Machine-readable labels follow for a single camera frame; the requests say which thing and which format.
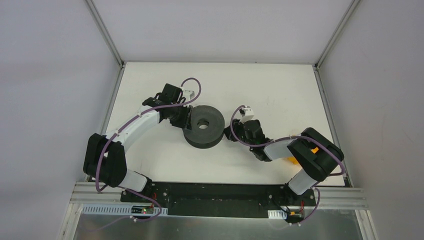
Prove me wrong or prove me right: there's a left aluminium frame post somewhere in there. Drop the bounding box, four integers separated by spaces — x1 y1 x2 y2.
84 0 125 68

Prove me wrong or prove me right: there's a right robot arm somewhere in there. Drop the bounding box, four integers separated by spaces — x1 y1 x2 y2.
223 119 346 205

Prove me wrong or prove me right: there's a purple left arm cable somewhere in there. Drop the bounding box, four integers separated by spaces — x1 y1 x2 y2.
95 77 202 194

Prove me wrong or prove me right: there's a right white cable duct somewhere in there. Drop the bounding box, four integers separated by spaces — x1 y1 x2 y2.
267 209 287 220

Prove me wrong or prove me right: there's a white cable duct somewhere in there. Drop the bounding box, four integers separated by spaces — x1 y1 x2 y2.
267 209 287 220
81 204 168 217

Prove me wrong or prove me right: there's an aluminium frame post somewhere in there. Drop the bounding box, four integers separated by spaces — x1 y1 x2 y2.
314 0 362 71
84 0 125 68

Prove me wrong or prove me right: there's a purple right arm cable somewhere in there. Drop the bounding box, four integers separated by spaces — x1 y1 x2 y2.
229 105 347 186

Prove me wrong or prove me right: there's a dark grey perforated spool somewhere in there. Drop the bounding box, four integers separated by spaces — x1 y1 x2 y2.
182 105 225 149

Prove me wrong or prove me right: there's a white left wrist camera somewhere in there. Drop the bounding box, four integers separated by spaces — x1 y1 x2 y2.
182 89 196 101

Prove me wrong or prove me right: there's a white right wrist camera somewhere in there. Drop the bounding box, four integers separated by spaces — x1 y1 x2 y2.
239 106 255 123

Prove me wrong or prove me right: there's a left white cable duct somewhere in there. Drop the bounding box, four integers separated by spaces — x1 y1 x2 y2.
81 204 168 217

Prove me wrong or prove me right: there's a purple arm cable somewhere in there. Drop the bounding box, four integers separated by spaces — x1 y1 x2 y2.
95 77 202 194
229 105 347 186

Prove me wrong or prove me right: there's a right aluminium frame post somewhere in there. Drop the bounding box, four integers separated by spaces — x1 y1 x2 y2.
314 0 362 71

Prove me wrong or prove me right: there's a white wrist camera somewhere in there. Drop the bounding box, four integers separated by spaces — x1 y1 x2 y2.
182 89 196 101
239 106 255 123

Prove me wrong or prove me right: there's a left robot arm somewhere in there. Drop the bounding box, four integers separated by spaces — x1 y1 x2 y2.
83 83 200 203

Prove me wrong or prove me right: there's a yellow plastic bin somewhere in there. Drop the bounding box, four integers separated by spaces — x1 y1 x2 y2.
285 147 319 166

